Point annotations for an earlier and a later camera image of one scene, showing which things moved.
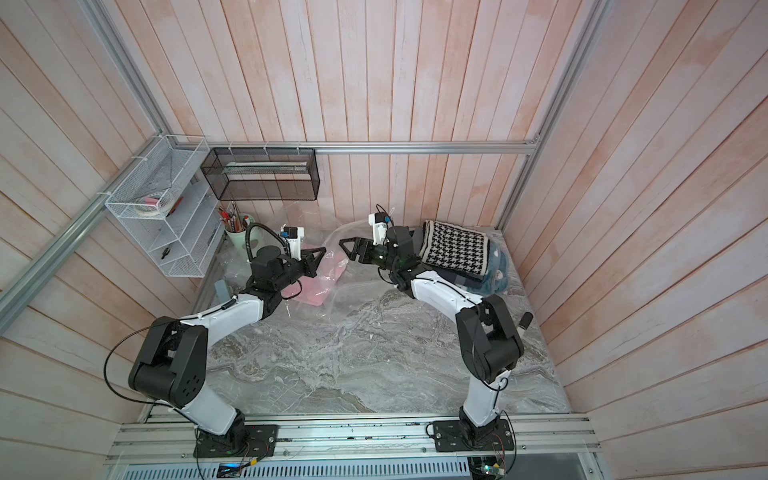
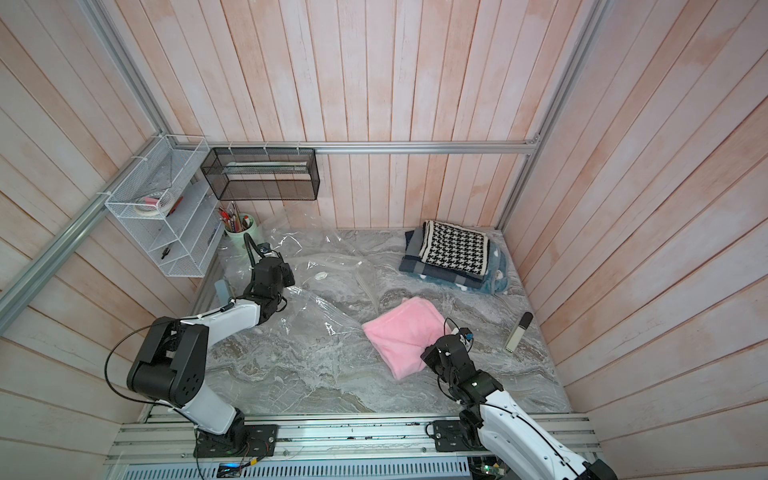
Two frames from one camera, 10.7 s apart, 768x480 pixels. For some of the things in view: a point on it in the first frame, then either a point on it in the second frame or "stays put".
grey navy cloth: (464, 280) stays put
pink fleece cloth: (316, 289) to (402, 334)
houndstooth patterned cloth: (450, 247) stays put
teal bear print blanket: (498, 275) stays put
